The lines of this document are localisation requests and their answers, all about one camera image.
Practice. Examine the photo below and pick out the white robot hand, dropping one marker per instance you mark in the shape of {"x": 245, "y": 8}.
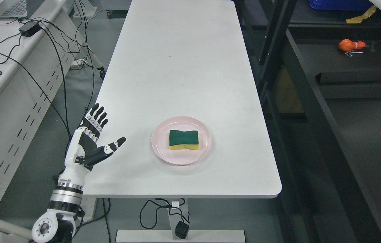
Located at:
{"x": 83, "y": 152}

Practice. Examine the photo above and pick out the green yellow sponge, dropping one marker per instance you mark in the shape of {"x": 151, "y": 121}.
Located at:
{"x": 183, "y": 140}

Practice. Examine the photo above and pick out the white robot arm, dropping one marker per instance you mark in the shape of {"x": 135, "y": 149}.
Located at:
{"x": 58, "y": 223}

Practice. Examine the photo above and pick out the dark metal shelf rack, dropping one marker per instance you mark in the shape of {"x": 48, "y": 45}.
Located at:
{"x": 323, "y": 112}

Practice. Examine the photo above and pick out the orange toy on shelf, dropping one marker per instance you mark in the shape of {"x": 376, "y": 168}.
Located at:
{"x": 348, "y": 46}

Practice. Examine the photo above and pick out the white power strip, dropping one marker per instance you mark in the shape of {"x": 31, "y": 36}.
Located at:
{"x": 78, "y": 64}

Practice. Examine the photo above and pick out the pink round plate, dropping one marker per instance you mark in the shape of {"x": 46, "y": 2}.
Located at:
{"x": 160, "y": 140}

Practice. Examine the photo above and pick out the white standing desk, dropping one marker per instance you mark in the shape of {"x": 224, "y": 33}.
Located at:
{"x": 187, "y": 58}

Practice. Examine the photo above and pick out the white side desk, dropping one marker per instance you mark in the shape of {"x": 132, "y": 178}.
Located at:
{"x": 31, "y": 72}

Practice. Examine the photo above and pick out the black laptop power brick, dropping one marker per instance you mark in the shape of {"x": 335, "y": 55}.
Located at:
{"x": 30, "y": 28}

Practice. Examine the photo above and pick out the black power adapter under desk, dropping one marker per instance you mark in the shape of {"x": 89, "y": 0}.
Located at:
{"x": 181, "y": 230}

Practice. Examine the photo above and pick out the grey laptop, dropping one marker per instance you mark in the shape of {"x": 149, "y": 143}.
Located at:
{"x": 19, "y": 9}

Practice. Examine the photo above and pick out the blue plastic bin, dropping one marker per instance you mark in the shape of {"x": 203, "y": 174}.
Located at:
{"x": 341, "y": 5}

